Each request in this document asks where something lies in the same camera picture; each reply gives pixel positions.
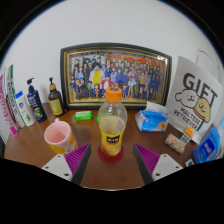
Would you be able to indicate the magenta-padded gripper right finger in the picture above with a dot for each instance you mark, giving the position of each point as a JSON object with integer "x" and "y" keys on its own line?
{"x": 146, "y": 158}

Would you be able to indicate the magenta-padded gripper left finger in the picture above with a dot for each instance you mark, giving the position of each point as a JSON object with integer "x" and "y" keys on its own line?
{"x": 77, "y": 158}

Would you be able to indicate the orange juice bottle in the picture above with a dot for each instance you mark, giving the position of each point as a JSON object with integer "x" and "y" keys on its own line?
{"x": 112, "y": 123}

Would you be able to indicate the pink and yellow cup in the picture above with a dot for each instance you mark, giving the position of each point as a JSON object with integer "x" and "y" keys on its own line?
{"x": 60, "y": 136}

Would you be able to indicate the small snack packet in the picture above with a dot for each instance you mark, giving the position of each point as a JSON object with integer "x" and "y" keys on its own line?
{"x": 175, "y": 143}

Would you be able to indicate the blue tissue pack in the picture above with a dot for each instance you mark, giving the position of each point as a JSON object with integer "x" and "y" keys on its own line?
{"x": 151, "y": 120}

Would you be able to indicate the brown pump bottle yellow label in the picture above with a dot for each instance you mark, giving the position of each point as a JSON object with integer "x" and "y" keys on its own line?
{"x": 55, "y": 101}

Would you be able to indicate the blue detergent bottle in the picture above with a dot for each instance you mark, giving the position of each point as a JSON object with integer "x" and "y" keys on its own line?
{"x": 208, "y": 146}

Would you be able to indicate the dark blue pump bottle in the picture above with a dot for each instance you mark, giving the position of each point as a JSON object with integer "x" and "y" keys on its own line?
{"x": 36, "y": 106}

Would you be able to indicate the white shampoo bottle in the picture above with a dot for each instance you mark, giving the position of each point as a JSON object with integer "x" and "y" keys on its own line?
{"x": 25, "y": 109}

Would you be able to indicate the white paper gift bag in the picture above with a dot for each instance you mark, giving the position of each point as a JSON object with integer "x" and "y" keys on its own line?
{"x": 195, "y": 96}

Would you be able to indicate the framed group picture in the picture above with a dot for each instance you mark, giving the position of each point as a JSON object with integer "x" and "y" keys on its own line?
{"x": 116, "y": 75}

